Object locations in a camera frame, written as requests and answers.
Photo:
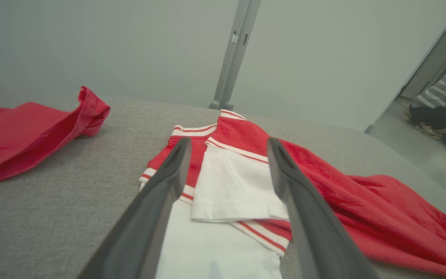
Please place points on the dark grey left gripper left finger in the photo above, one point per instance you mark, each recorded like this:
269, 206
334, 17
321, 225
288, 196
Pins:
145, 221

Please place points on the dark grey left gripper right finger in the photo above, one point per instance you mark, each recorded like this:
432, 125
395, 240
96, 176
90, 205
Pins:
316, 228

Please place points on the red white jersey shirt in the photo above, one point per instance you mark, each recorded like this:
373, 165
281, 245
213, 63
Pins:
238, 182

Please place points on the red shorts with white stripes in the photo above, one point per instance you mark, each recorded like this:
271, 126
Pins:
18, 135

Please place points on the person in striped shirt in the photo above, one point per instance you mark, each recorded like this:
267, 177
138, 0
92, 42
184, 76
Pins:
443, 93

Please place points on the grey double metal partition post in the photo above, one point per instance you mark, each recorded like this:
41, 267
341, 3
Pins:
232, 62

